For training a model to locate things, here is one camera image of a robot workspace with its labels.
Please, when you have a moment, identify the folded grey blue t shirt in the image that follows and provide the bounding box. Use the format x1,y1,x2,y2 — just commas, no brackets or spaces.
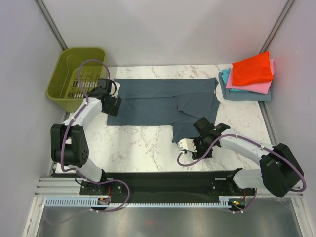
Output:
218,72,271,102

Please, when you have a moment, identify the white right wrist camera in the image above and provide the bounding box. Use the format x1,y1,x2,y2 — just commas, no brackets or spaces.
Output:
178,138,197,153

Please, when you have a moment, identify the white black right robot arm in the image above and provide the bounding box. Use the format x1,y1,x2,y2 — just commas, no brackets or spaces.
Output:
193,118,307,198

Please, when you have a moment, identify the aluminium extrusion rail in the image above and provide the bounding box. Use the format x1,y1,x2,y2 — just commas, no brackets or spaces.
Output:
34,176,304,198

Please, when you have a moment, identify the olive green plastic basket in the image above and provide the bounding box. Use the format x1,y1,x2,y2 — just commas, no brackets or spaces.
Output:
46,47,107,113

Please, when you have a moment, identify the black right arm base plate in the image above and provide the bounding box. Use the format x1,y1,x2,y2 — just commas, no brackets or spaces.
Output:
210,178,255,196

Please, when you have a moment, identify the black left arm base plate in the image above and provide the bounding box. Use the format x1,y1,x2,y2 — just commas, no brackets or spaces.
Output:
79,181,128,196

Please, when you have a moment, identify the aluminium corner post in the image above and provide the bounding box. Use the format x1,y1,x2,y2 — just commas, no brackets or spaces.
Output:
259,0,296,53
34,0,68,51

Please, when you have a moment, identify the aluminium right corner post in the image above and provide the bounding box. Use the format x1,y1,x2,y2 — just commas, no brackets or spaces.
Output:
259,0,296,53

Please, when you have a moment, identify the folded pink t shirt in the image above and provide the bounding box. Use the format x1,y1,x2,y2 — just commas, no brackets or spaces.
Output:
228,58,274,94

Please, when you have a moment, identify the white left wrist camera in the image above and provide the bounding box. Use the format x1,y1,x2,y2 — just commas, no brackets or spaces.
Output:
110,82,120,97

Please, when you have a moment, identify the folded teal t shirt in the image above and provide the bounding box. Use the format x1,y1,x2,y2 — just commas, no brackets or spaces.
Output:
222,68,247,92

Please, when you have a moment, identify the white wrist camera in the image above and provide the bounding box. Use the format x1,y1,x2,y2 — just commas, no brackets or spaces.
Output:
178,138,197,153
110,82,120,97

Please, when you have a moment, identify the light blue slotted cable duct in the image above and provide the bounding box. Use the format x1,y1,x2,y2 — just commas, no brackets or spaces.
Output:
44,196,248,207

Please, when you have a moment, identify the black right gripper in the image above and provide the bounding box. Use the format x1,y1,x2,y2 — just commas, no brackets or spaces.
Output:
188,136,214,160

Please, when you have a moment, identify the folded red t shirt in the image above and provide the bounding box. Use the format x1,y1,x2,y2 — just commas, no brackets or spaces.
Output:
232,51,273,86

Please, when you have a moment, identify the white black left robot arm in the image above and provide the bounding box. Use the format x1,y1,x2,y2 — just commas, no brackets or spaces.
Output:
50,79,122,194

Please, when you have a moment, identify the aluminium left corner post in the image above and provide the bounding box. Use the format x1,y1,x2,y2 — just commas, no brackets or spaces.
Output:
34,0,68,51

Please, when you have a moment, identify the slate blue t shirt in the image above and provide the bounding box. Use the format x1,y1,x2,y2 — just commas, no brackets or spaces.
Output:
107,78,220,143

